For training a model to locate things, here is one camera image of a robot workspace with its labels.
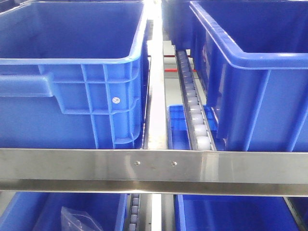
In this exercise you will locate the clear plastic bag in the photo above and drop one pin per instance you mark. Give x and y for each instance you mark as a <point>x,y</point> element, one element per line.
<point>75,220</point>

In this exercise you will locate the steel shelf crossbar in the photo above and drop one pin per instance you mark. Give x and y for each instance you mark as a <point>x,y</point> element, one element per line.
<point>154,171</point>

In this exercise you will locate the large blue crate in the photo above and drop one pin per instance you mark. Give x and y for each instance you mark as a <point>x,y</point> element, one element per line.
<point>73,74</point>
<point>252,59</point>

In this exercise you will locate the blue bin lower left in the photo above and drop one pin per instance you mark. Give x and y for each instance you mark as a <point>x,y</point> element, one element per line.
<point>30,211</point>

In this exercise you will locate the blue bin behind rollers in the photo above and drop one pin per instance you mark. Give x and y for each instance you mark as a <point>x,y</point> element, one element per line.
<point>178,132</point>

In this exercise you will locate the large blue crate left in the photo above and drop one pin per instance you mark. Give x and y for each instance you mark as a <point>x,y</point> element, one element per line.
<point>73,74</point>

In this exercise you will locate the roller track rail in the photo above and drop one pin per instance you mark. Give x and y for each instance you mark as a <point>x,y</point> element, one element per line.
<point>199,132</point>

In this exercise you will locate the blue bin lower right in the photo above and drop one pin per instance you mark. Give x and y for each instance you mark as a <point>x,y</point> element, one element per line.
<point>238,213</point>

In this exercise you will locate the large blue crate right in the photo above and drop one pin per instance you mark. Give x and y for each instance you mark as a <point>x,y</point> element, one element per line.
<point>252,59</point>

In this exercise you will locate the white steel divider rail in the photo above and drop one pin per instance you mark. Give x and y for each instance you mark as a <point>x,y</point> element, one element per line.
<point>155,136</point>

